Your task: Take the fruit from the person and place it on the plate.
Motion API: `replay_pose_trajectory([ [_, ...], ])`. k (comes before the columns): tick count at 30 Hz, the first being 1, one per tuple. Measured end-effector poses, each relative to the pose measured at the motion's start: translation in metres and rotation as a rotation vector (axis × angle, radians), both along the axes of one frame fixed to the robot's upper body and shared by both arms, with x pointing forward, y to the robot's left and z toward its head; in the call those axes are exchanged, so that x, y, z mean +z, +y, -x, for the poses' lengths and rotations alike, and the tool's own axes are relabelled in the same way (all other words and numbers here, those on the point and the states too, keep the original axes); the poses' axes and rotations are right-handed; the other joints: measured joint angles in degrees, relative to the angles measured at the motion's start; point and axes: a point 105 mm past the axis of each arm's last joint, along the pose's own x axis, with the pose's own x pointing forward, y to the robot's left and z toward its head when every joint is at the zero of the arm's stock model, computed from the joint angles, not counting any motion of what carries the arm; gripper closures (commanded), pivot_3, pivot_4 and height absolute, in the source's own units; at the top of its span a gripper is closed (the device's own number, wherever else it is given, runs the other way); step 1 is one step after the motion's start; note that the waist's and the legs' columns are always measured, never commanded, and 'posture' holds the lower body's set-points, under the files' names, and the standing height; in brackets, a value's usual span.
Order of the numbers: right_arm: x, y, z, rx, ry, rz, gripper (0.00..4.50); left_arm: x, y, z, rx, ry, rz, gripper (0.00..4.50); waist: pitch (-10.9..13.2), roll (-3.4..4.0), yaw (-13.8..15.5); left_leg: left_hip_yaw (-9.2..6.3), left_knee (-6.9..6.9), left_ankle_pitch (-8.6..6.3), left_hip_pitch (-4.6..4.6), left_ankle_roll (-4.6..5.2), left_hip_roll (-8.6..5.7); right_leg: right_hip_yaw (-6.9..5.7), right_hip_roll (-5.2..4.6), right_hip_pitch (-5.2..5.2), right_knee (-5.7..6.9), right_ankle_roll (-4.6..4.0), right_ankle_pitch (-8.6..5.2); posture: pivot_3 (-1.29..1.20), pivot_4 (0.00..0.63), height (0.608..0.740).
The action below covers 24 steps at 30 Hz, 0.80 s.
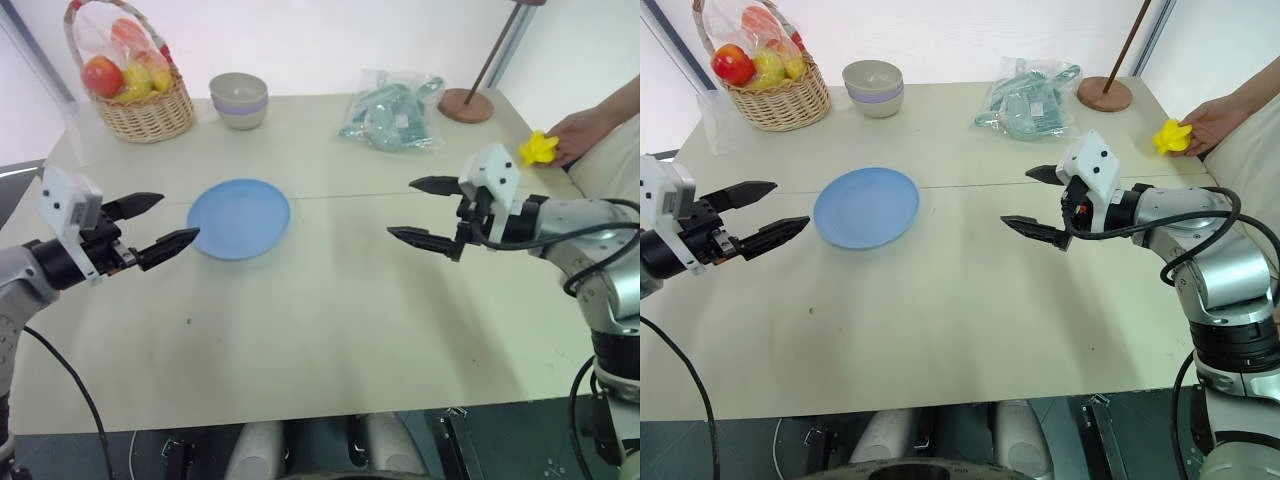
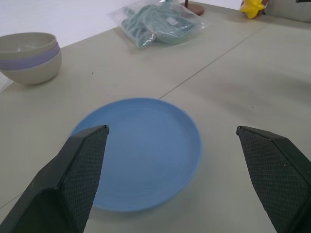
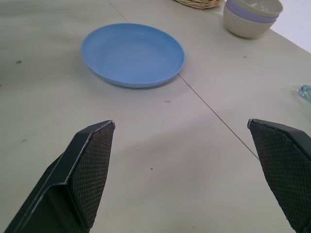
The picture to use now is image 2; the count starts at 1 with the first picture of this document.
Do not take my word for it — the blue round plate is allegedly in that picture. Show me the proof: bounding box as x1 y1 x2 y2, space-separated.
69 97 203 213

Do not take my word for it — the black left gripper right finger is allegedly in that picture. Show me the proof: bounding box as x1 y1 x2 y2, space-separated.
236 125 311 233

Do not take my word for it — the brown round stand base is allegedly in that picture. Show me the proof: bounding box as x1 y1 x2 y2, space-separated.
184 0 205 16

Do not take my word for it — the plastic bag of green coasters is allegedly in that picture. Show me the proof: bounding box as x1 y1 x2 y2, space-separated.
106 0 207 49

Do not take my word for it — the lavender bowl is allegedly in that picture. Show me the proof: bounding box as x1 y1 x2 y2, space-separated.
0 43 61 71

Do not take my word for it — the person's hand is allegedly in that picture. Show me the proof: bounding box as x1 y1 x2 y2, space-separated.
240 0 270 16

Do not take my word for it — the large beige bowl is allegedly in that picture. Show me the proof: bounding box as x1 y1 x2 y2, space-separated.
0 50 62 85

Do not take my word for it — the yellow toy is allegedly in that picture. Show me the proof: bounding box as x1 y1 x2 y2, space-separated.
240 0 265 19

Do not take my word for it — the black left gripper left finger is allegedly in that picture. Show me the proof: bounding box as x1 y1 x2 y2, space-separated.
0 124 109 233

